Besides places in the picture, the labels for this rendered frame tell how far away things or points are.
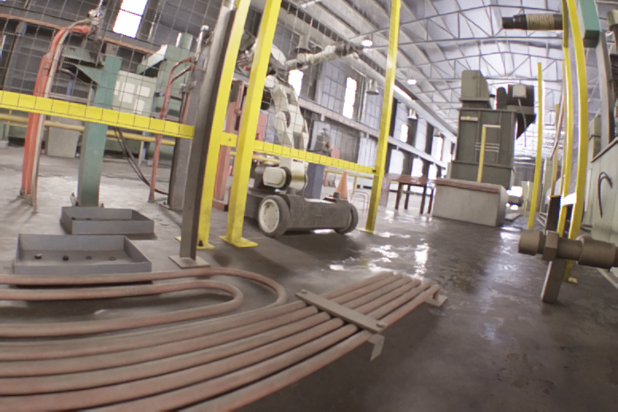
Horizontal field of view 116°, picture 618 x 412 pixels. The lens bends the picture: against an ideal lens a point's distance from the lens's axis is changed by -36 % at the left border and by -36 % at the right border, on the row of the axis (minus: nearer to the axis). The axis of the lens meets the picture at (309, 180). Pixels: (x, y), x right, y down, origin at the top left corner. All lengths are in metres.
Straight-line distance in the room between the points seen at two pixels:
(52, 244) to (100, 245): 0.16
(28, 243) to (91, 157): 0.79
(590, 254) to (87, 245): 1.64
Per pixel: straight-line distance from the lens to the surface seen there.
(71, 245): 1.01
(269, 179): 1.81
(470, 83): 5.79
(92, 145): 1.67
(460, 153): 5.44
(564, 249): 1.23
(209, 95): 0.97
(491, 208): 4.49
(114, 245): 1.03
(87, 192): 1.68
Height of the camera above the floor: 0.32
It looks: 1 degrees down
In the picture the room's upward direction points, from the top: 8 degrees clockwise
